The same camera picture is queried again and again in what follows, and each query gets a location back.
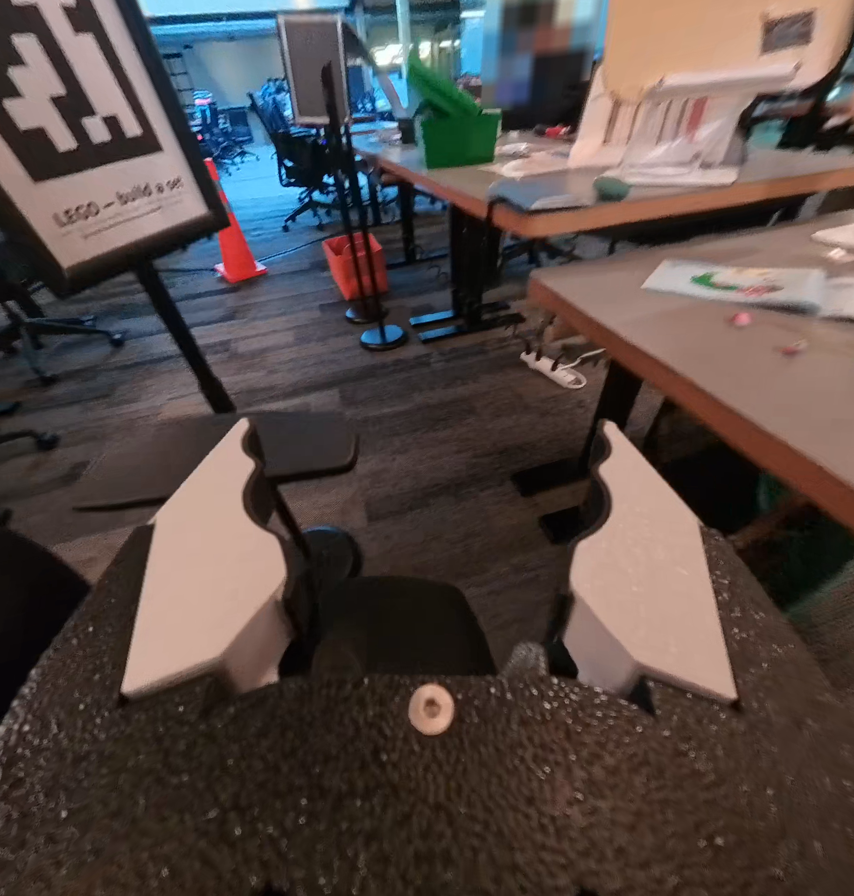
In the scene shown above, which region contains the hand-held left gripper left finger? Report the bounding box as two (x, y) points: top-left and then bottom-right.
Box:
(120, 419), (293, 701)

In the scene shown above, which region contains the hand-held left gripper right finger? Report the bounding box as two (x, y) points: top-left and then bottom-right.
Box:
(547, 420), (739, 704)

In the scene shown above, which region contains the lego instruction booklet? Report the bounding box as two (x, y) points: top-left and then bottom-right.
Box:
(640, 259), (854, 323)

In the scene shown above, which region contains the black stool seat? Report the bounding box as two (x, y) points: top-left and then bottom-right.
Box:
(314, 577), (499, 677)

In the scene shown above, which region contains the wooden table with booklet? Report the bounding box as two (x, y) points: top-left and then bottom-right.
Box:
(511, 206), (854, 547)

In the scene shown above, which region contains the white power strip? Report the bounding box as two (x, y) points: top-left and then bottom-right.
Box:
(519, 348), (588, 389)

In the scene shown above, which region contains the black office chair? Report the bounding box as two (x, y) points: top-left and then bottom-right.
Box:
(0, 223), (127, 452)

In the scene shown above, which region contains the black pole stand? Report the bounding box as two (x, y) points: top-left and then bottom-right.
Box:
(318, 63), (391, 325)

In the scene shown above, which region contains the orange traffic cone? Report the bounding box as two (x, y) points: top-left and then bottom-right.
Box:
(203, 157), (268, 284)

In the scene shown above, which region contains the orange plastic bin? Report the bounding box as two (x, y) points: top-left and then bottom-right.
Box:
(322, 232), (389, 302)

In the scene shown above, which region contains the white plastic bag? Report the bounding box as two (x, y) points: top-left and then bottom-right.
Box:
(811, 220), (854, 262)

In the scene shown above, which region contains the black framed tag sign board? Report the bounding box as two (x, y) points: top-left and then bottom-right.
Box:
(0, 0), (235, 414)

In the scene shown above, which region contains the grey pad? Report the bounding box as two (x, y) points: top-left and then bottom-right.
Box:
(489, 171), (634, 212)

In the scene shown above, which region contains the row of black office chairs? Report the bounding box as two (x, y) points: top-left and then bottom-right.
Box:
(248, 77), (347, 233)

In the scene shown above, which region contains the long wooden table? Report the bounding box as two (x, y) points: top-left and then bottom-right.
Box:
(350, 126), (854, 344)

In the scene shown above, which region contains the white printed box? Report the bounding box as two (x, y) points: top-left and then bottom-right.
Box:
(570, 62), (805, 187)

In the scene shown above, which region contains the green plastic bin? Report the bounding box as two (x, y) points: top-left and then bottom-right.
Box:
(407, 52), (504, 170)

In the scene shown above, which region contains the grey sign on black stand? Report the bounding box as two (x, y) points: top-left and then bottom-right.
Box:
(276, 13), (408, 351)

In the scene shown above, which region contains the small black pedestal table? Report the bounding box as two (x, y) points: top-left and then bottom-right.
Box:
(73, 412), (364, 659)

